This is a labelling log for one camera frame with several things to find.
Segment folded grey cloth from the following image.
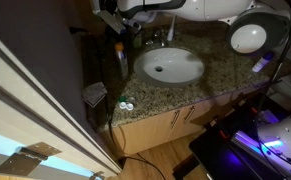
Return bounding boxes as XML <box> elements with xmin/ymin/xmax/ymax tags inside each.
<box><xmin>82</xmin><ymin>82</ymin><xmax>107</xmax><ymax>108</ymax></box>

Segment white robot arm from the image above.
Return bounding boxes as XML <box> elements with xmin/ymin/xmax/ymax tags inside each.
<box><xmin>90</xmin><ymin>0</ymin><xmax>291</xmax><ymax>55</ymax></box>

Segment left cabinet door handle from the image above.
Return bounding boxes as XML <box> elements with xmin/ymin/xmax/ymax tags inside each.
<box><xmin>170</xmin><ymin>110</ymin><xmax>181</xmax><ymax>129</ymax></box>

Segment brass door hinge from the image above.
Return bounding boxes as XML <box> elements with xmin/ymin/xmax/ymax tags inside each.
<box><xmin>0</xmin><ymin>142</ymin><xmax>61</xmax><ymax>176</ymax></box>

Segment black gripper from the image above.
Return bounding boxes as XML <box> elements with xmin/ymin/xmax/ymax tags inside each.
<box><xmin>90</xmin><ymin>0</ymin><xmax>141</xmax><ymax>34</ymax></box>

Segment cabinet door handle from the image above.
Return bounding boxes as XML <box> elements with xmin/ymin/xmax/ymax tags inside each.
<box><xmin>170</xmin><ymin>110</ymin><xmax>181</xmax><ymax>129</ymax></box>
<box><xmin>183</xmin><ymin>106</ymin><xmax>195</xmax><ymax>125</ymax></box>

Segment white blue razor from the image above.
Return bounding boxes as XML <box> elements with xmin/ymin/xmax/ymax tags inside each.
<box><xmin>167</xmin><ymin>15</ymin><xmax>176</xmax><ymax>42</ymax></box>

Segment black power cable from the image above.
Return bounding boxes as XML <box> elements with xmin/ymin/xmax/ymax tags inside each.
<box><xmin>68</xmin><ymin>26</ymin><xmax>168</xmax><ymax>180</ymax></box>

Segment white contact lens case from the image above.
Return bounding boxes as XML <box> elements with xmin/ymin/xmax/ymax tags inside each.
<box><xmin>119</xmin><ymin>102</ymin><xmax>134</xmax><ymax>111</ymax></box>

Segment chrome faucet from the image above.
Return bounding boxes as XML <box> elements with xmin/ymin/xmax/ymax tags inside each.
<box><xmin>145</xmin><ymin>28</ymin><xmax>168</xmax><ymax>47</ymax></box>

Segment right cabinet door handle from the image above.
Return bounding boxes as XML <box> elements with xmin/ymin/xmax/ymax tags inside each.
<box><xmin>183</xmin><ymin>106</ymin><xmax>195</xmax><ymax>125</ymax></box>

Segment white oval sink basin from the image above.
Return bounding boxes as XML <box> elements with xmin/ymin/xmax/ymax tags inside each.
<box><xmin>134</xmin><ymin>48</ymin><xmax>205</xmax><ymax>87</ymax></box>

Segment orange capped spray bottle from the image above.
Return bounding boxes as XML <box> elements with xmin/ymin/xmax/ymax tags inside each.
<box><xmin>115</xmin><ymin>42</ymin><xmax>128</xmax><ymax>80</ymax></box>

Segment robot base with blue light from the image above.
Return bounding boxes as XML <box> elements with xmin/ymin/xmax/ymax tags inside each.
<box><xmin>232</xmin><ymin>110</ymin><xmax>291</xmax><ymax>180</ymax></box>

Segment black cart platform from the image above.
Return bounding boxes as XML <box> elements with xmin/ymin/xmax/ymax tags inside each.
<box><xmin>173</xmin><ymin>95</ymin><xmax>291</xmax><ymax>180</ymax></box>

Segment green soap pump bottle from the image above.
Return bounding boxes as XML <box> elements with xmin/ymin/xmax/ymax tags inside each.
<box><xmin>132</xmin><ymin>32</ymin><xmax>142</xmax><ymax>48</ymax></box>

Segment white blue capped deodorant stick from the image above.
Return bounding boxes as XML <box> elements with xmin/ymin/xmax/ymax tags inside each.
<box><xmin>252</xmin><ymin>52</ymin><xmax>274</xmax><ymax>73</ymax></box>

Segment white door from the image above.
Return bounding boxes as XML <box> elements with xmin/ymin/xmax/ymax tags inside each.
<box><xmin>0</xmin><ymin>40</ymin><xmax>122</xmax><ymax>178</ymax></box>

